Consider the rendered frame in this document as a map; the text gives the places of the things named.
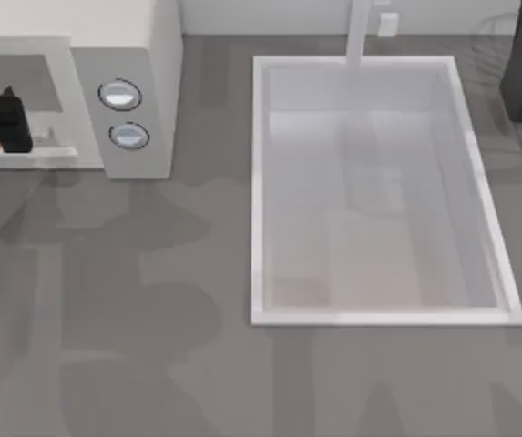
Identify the round grey microwave knob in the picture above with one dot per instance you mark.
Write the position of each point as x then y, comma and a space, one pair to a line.
129, 136
119, 94

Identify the pale microwave oven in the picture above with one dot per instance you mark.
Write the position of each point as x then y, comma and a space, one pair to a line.
156, 91

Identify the tall white tap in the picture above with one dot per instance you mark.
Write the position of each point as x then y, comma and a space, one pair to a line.
356, 32

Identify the white sink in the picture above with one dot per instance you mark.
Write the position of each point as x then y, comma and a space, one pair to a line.
379, 205

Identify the white wall socket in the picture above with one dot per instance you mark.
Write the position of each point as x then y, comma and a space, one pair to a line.
387, 24

